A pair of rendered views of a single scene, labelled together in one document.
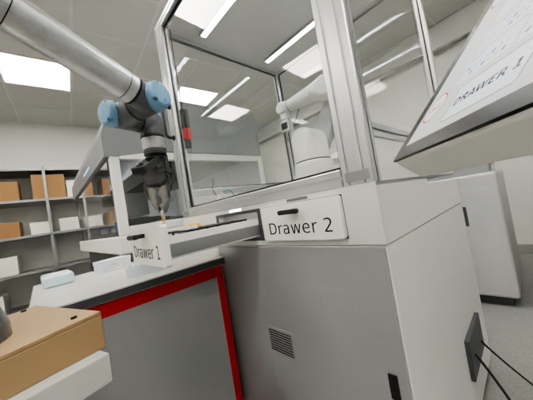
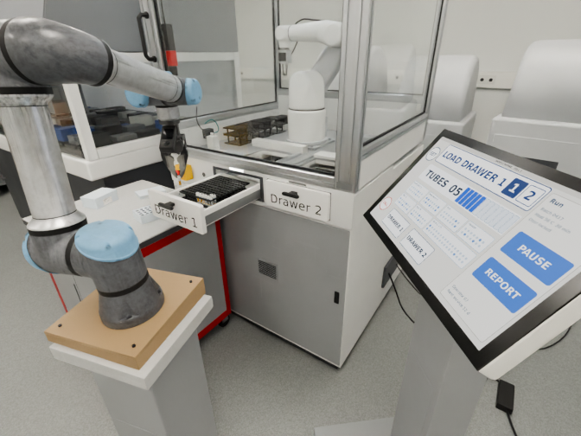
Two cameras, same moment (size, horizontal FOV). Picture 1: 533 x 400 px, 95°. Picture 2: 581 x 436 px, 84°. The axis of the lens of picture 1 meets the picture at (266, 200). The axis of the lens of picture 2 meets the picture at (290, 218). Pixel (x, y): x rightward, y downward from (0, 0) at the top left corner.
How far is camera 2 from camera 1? 0.63 m
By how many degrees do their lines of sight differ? 31
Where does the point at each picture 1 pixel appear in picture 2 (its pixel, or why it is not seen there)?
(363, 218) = (341, 212)
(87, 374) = (207, 305)
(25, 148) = not seen: outside the picture
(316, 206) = (312, 195)
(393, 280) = (349, 248)
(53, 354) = (193, 299)
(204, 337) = (205, 264)
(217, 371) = (213, 285)
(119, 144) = not seen: hidden behind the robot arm
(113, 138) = not seen: hidden behind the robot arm
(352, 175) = (341, 185)
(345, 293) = (320, 249)
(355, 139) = (349, 163)
